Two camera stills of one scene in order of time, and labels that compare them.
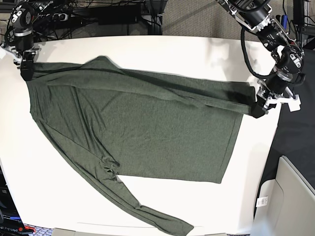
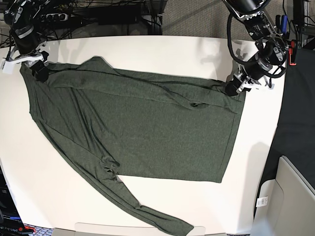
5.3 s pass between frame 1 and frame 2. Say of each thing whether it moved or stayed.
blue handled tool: stayed
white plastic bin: stayed
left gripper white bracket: moved
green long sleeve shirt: stayed
